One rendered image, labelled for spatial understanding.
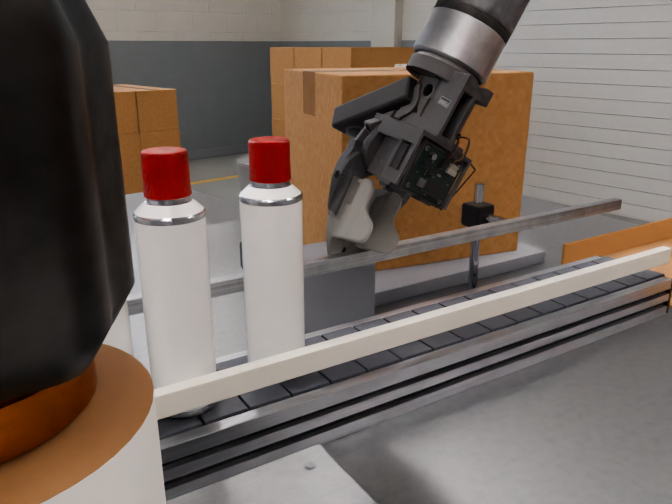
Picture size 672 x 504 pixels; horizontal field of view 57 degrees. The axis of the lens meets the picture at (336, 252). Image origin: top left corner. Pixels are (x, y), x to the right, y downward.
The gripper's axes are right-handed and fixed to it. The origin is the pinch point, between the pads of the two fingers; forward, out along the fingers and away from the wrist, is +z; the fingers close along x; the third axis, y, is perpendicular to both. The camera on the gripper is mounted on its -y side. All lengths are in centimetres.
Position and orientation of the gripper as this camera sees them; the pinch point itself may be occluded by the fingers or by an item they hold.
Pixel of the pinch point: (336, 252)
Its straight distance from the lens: 61.5
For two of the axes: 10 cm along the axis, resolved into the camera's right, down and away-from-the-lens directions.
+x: 7.3, 2.9, 6.3
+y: 5.1, 3.8, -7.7
